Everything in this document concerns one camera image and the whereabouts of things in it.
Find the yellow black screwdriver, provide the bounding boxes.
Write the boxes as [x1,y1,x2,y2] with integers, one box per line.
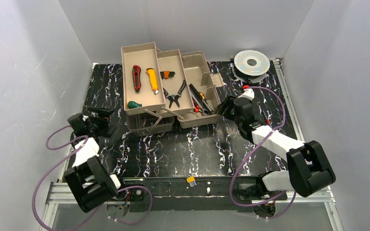
[198,91,213,114]

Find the green stubby screwdriver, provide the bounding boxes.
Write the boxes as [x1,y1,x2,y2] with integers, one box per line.
[127,101,142,109]

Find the black handled hammer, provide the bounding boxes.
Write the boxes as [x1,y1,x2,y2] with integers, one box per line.
[189,84,214,115]

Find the black grey wire stripper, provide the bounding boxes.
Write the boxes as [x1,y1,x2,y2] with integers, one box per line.
[163,80,186,108]

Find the red utility knife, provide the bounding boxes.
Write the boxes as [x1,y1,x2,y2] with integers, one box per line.
[132,65,142,92]

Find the yellow utility knife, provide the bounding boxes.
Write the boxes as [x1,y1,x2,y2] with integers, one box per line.
[146,68,159,95]

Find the beige plastic tool box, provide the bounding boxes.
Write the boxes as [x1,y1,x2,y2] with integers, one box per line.
[121,42,224,136]

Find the orange hex key set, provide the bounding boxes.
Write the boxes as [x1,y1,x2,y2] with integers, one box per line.
[159,71,175,79]

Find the silver combination wrench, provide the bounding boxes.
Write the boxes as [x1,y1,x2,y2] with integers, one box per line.
[191,94,210,116]

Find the orange handled pliers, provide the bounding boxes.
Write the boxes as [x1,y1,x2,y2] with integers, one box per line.
[194,104,201,113]

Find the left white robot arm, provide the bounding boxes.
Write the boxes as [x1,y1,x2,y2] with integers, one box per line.
[64,106,124,213]

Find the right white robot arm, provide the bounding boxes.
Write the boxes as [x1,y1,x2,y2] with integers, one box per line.
[216,96,336,197]

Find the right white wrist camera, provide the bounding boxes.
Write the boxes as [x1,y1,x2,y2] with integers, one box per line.
[238,85,255,101]

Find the aluminium frame rail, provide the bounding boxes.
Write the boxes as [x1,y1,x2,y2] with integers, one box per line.
[40,58,344,231]

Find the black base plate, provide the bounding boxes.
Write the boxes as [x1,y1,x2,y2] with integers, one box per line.
[124,177,278,212]

